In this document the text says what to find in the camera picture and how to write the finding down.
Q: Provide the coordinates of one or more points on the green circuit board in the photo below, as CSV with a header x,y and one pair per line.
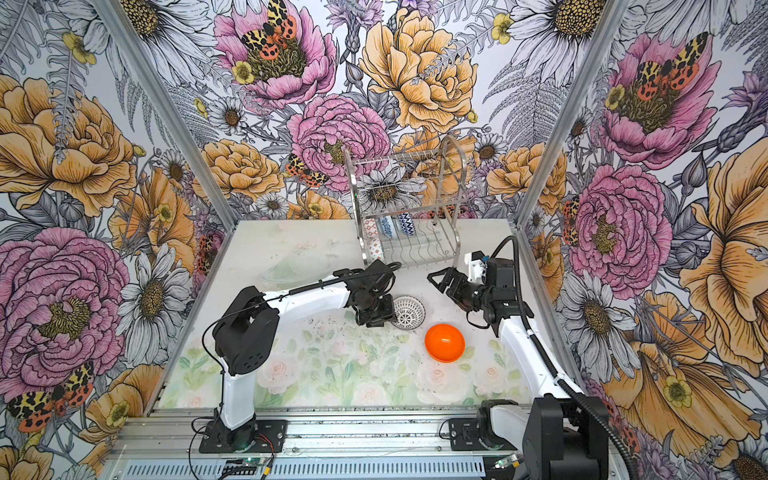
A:
x,y
509,461

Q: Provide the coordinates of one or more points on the left aluminium corner post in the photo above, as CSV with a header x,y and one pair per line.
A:
x,y
119,26

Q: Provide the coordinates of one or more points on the aluminium corner post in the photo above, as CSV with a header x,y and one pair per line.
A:
x,y
119,26
606,30

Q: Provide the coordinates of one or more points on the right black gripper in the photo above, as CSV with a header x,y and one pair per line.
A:
x,y
450,274

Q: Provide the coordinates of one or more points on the right aluminium corner post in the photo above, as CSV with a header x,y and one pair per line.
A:
x,y
606,30

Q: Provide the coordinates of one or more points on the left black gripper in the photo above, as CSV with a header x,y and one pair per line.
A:
x,y
388,313

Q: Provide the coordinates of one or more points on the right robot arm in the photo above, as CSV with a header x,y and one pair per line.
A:
x,y
563,434

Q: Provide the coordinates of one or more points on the white black lattice bowl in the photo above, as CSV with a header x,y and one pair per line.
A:
x,y
409,312

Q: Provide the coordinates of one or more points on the dark blue patterned bowl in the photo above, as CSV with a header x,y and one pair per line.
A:
x,y
371,229

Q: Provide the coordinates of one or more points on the silver wire dish rack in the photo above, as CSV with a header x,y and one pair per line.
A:
x,y
429,180

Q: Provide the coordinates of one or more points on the orange plastic bowl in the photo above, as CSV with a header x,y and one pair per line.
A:
x,y
444,343

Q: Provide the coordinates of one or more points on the green patterned bowl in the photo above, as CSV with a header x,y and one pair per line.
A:
x,y
375,249

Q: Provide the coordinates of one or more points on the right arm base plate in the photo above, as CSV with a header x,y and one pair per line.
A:
x,y
467,434

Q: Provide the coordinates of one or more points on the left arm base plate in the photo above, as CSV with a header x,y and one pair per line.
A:
x,y
264,435

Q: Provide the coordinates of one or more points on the aluminium front rail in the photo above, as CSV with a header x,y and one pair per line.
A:
x,y
347,443

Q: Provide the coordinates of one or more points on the blue floral bowl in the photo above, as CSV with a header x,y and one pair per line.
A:
x,y
387,227

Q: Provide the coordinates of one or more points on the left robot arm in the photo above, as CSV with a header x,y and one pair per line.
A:
x,y
244,337

